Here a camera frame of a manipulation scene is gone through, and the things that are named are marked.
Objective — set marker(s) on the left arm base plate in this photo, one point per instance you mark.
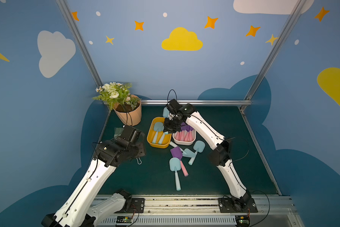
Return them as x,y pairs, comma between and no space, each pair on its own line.
137,205

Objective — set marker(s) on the blue shovel under purple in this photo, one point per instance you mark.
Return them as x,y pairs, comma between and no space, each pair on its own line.
186,152

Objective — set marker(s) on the purple pointed shovel pink handle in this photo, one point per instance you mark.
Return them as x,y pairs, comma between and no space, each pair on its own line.
177,136

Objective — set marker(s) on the circuit board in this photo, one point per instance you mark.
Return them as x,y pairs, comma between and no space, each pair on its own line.
242,221
126,220

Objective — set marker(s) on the potted artificial flower plant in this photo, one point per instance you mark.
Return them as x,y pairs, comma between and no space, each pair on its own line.
118,98

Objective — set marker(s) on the green toy rake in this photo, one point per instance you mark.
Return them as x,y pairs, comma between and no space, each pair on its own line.
118,131

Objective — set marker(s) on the white plastic storage box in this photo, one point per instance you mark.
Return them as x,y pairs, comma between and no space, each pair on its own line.
184,142

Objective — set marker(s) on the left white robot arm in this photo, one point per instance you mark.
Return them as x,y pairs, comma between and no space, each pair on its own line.
77,210

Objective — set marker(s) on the purple square shovel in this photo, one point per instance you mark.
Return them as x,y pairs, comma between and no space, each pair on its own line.
186,130
177,153
181,136

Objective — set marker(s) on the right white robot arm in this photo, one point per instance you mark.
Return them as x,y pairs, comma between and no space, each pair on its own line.
220,156

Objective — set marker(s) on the yellow plastic storage box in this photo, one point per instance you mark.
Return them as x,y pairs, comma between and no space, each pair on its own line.
157,138

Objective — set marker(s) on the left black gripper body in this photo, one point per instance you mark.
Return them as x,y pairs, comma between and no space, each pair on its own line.
138,150

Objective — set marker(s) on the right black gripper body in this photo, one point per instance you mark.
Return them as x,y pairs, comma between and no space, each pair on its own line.
171,126

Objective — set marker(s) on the blue pointed shovel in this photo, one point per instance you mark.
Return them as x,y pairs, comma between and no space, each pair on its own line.
162,138

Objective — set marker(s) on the right circuit board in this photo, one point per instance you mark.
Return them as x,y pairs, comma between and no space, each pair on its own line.
242,221

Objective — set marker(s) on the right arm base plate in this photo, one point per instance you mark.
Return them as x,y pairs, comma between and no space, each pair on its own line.
227,205

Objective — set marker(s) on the blue round shovel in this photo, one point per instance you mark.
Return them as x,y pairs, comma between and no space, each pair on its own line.
175,167

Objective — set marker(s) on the left circuit board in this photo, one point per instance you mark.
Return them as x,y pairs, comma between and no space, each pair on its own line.
126,220

